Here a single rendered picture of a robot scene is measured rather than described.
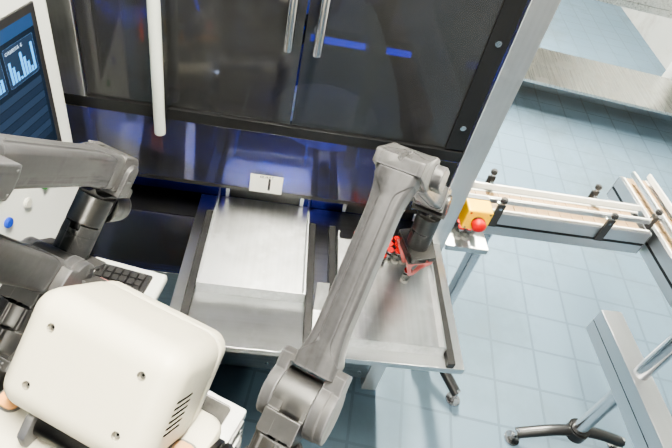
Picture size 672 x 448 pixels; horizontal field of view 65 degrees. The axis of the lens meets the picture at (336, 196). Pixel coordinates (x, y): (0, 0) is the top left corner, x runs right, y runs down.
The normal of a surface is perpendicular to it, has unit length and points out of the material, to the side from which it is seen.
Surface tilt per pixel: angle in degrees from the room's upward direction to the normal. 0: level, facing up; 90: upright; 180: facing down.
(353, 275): 43
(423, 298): 0
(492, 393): 0
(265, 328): 0
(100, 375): 47
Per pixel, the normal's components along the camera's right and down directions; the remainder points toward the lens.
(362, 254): -0.24, -0.20
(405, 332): 0.18, -0.73
